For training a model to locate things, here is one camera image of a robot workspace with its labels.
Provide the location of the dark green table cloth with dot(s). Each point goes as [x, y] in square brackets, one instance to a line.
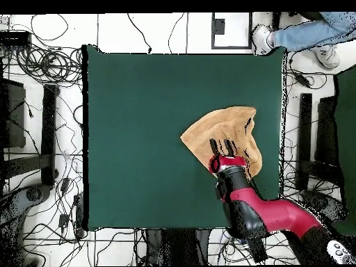
[125, 111]

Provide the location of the black power adapter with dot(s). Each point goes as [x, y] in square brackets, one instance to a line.
[302, 79]

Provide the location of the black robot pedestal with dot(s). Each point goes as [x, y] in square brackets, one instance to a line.
[178, 247]

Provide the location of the gray floor frame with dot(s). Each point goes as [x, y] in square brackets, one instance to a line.
[230, 47]

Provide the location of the large black box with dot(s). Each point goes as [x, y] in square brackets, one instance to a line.
[12, 116]
[326, 130]

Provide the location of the black stand crossbar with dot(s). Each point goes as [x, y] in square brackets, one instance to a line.
[22, 165]
[322, 172]

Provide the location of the person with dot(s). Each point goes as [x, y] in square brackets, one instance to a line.
[306, 34]

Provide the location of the tan terry towel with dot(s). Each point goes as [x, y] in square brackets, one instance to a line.
[222, 125]

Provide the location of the flat black device box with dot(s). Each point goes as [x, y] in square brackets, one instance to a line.
[15, 39]

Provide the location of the black power strip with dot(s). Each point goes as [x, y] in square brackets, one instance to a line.
[257, 250]

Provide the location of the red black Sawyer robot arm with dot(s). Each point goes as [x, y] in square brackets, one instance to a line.
[272, 214]

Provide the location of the long black stand bar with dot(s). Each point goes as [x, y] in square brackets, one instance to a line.
[304, 133]
[49, 133]

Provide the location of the small gray floor plate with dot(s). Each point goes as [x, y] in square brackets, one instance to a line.
[219, 27]

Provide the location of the small black adapter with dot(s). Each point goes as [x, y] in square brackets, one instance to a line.
[63, 220]
[65, 185]

